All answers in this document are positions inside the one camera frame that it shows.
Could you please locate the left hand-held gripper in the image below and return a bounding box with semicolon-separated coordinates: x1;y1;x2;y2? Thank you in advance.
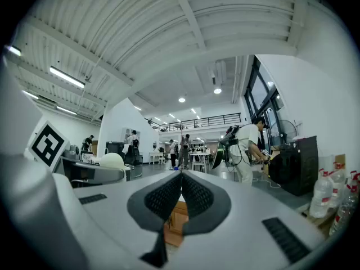
28;121;126;187

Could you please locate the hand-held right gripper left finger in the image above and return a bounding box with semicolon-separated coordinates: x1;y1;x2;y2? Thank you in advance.
73;170;183;270

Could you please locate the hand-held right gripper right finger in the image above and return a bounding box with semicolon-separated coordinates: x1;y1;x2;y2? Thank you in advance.
168;170;325;270

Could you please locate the long ceiling tube light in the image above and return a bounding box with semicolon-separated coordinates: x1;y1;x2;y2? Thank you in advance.
56;105;78;116
49;65;86;89

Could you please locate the white round-back chair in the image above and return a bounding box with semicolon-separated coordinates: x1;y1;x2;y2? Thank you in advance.
100;152;126;177

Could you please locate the black cabinet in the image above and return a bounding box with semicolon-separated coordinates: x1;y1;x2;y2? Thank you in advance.
105;141;126;158

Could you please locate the white dresser table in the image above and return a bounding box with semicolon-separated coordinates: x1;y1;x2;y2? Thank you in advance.
148;151;165;165

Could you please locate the white high table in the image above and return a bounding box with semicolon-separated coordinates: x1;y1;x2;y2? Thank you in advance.
191;152;212;174

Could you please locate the white shelf cabinet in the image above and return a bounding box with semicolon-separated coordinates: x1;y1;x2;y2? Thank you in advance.
121;127;141;145

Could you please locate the black washing machine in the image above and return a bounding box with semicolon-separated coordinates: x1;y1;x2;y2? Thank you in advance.
269;136;320;197

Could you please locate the clear water bottle red label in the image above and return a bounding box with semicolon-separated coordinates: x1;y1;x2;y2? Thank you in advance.
328;172;360;236
309;168;334;219
330;161;347;208

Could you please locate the black standing fan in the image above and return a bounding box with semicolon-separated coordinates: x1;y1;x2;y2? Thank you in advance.
269;119;298;146

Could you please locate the black metal railing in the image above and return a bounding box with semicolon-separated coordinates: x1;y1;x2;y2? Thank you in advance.
145;112;242;133

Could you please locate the black framed window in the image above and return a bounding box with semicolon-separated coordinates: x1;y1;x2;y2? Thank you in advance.
244;55;285;141

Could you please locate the ceiling air conditioner unit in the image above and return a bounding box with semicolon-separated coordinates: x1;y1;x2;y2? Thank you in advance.
212;60;227;86

